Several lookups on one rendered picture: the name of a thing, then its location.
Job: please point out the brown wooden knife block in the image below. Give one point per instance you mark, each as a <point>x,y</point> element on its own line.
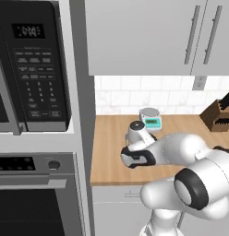
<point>216,118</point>

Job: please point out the grey kitchen scale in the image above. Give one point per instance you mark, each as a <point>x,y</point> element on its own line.
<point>151,118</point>

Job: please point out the dark round oven knob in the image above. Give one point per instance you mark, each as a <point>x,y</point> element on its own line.
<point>54,164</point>

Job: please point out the grey tall appliance cabinet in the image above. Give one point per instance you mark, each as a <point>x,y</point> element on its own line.
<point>84,123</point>

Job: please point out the grey wall socket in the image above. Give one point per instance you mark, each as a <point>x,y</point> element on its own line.
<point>199,83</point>

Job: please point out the grey base cupboard door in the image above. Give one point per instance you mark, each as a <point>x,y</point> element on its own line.
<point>116,219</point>

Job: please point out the black microwave oven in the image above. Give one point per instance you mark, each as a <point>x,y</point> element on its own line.
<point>39,67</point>

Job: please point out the narrow grey wall cupboard door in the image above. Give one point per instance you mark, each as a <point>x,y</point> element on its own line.
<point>225,37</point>

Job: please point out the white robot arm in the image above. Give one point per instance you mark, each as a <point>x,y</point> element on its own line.
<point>181,153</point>

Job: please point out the steel built-in oven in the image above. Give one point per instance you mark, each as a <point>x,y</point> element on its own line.
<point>36,202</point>

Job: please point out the grey drawer front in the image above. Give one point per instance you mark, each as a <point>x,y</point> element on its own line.
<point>110,194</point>

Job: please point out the wide grey wall cupboard door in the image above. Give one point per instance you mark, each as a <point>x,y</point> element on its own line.
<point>138,37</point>

